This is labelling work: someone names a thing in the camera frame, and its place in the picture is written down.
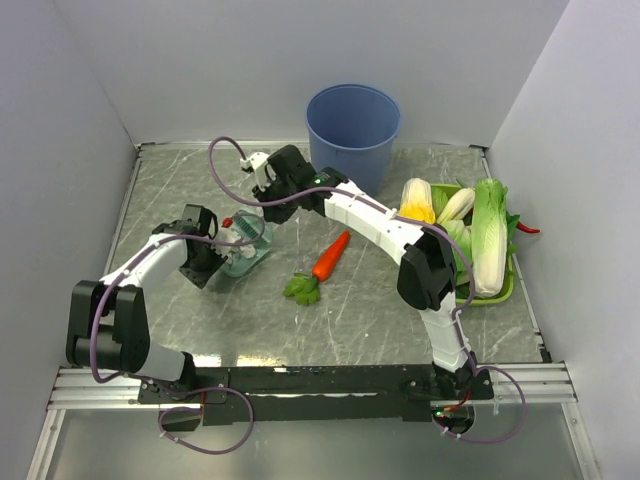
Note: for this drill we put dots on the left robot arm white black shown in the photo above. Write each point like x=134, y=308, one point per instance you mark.
x=108, y=327

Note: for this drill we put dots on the yellow white toy corn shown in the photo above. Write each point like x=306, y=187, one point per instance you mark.
x=416, y=201

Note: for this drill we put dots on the aluminium frame rail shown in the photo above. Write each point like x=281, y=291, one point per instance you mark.
x=75, y=389

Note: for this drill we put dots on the green leafy toy vegetables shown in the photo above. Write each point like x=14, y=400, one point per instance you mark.
x=456, y=229

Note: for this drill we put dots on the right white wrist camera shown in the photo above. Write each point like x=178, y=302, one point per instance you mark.
x=257, y=164

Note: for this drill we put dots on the blue plastic bucket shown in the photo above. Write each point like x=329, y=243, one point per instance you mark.
x=351, y=129

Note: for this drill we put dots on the green toy cabbage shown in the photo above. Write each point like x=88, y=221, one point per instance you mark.
x=489, y=235

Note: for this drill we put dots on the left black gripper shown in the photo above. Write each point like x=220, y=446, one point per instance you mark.
x=199, y=278

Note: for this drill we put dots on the green plastic tray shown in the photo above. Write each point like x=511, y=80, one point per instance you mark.
x=465, y=284

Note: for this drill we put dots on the red toy chili pepper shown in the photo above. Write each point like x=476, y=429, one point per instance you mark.
x=526, y=229

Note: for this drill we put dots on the teal hand brush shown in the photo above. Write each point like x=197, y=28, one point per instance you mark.
x=249, y=224

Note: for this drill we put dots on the white paper scrap near bucket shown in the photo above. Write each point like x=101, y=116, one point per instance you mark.
x=238, y=251

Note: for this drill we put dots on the orange toy carrot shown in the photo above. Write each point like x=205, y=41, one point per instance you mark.
x=304, y=288

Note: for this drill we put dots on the teal dustpan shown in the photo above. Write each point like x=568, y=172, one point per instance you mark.
x=240, y=268

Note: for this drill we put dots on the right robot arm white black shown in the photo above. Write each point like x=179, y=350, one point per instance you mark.
x=426, y=279

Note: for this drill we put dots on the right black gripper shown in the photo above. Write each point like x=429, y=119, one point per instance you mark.
x=275, y=216

